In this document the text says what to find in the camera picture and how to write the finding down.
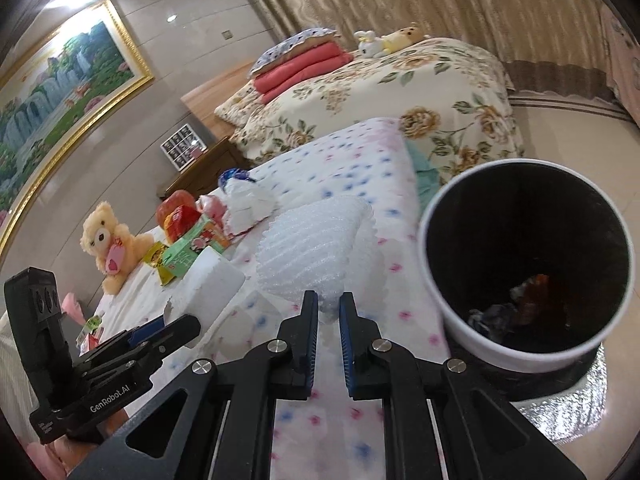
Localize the folded red blanket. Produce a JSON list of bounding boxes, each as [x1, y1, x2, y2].
[[253, 41, 354, 104]]

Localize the beige patterned curtain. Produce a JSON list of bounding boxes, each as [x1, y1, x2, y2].
[[250, 0, 614, 101]]

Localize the yellow bear plush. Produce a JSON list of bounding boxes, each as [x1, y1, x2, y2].
[[381, 22, 430, 55]]

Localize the floral bed cover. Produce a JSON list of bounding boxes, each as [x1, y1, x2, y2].
[[231, 38, 524, 182]]

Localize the person's left hand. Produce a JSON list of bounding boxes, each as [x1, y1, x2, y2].
[[18, 410, 129, 479]]

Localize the wooden headboard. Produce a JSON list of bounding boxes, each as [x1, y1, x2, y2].
[[181, 61, 253, 140]]

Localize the white foam net sleeve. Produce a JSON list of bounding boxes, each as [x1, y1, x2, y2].
[[256, 195, 387, 324]]

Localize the cream teddy bear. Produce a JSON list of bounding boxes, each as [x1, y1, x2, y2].
[[80, 202, 155, 296]]

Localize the yellow snack packet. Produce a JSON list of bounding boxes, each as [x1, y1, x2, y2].
[[143, 242, 175, 286]]

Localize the framed waterfall painting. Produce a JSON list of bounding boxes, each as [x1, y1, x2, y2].
[[1, 0, 154, 252]]

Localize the blue dotted pillow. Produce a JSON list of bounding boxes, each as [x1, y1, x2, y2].
[[247, 27, 336, 79]]

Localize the floral pillow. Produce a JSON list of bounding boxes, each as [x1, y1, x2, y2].
[[214, 80, 266, 128]]

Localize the green pink small wrapper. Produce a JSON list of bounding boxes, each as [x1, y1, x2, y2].
[[76, 314, 104, 356]]

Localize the blue snack wrapper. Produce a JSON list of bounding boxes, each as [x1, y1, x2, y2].
[[218, 167, 256, 191]]

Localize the black white photo frame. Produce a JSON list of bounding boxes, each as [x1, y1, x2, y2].
[[160, 124, 207, 171]]

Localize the white flower-dotted bedsheet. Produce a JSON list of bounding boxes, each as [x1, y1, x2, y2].
[[96, 118, 449, 479]]

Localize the white rabbit plush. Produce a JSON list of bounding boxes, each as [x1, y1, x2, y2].
[[354, 30, 385, 58]]

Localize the wooden nightstand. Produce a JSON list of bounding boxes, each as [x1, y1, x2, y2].
[[156, 138, 252, 200]]

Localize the red apple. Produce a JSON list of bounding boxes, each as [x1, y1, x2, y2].
[[155, 190, 196, 228]]

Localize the green paper box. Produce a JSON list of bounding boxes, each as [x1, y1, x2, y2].
[[162, 216, 231, 278]]

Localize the red snack bag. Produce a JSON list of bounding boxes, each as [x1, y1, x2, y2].
[[163, 205, 201, 245]]

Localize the white crumpled plastic bag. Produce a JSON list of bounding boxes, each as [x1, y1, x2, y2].
[[196, 178, 277, 238]]

